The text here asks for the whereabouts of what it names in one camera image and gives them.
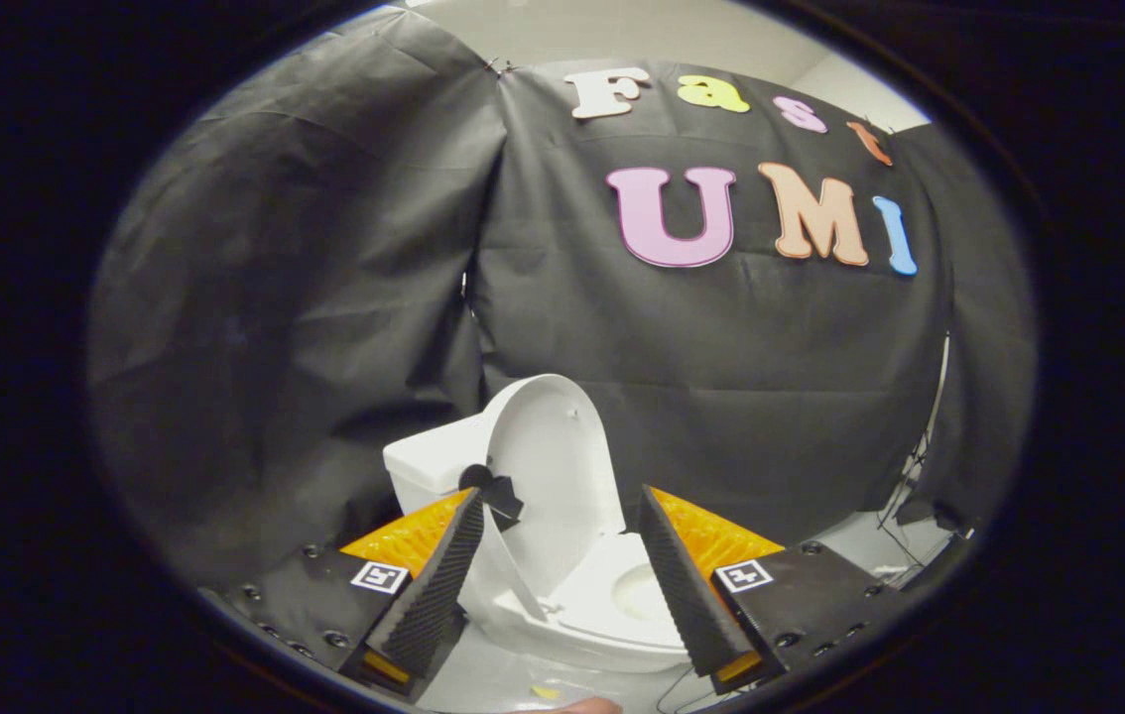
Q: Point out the thin metal stand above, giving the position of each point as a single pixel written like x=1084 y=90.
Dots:
x=925 y=446

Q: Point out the white toilet seat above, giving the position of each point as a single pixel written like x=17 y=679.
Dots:
x=612 y=585

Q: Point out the white ceramic toilet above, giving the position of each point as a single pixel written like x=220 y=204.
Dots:
x=424 y=461

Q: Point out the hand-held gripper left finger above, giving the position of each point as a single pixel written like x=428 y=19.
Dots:
x=438 y=585

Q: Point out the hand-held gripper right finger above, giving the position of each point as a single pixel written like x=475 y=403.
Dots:
x=682 y=585

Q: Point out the black backdrop cloth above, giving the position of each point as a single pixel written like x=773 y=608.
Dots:
x=324 y=297

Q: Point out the white toilet lid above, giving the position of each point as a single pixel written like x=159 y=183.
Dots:
x=553 y=466

